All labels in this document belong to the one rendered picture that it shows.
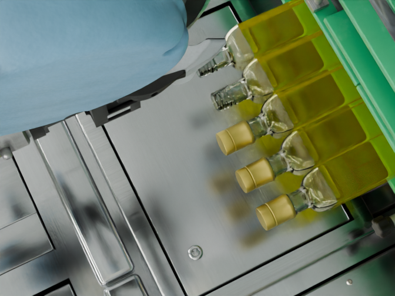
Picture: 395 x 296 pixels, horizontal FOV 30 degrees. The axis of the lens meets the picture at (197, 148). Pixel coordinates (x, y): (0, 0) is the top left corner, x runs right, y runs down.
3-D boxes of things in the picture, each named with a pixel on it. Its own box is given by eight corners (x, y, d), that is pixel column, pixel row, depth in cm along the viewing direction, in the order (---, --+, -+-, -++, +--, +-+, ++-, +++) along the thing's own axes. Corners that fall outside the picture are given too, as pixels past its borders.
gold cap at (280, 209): (287, 209, 102) (258, 224, 101) (280, 189, 100) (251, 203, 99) (298, 221, 98) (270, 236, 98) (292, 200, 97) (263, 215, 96)
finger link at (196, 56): (221, 57, 78) (136, 75, 77) (226, 33, 73) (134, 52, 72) (228, 84, 78) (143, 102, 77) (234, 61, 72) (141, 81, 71)
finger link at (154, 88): (177, 49, 74) (92, 66, 73) (178, 41, 72) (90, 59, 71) (188, 91, 73) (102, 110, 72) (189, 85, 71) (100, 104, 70)
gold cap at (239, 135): (241, 124, 104) (214, 137, 104) (244, 116, 101) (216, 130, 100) (253, 146, 103) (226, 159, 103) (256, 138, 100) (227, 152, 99)
